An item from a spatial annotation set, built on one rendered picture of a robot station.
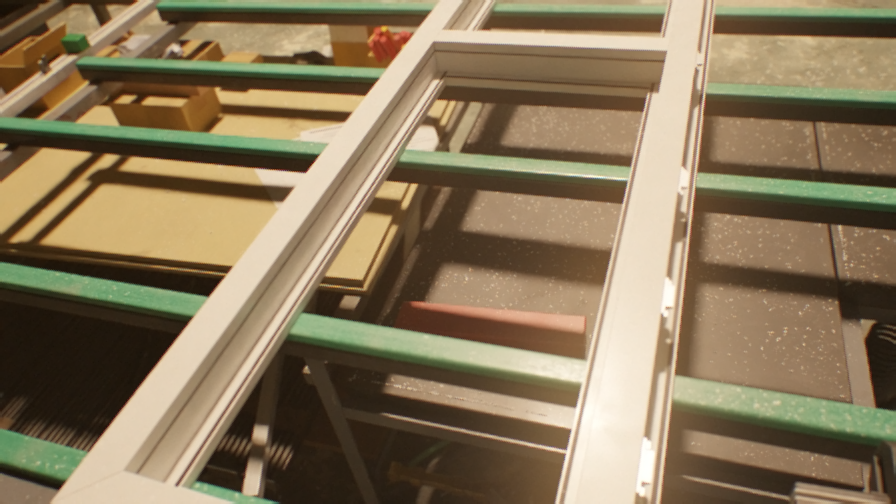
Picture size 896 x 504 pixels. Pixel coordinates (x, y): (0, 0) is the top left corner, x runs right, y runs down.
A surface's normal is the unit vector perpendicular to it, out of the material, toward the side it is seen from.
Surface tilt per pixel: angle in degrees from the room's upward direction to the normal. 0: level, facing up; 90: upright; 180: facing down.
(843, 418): 0
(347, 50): 90
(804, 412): 0
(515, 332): 0
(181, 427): 90
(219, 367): 90
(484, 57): 90
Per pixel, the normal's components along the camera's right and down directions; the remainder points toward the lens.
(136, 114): -0.28, 0.68
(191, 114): 0.95, 0.11
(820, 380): -0.11, -0.73
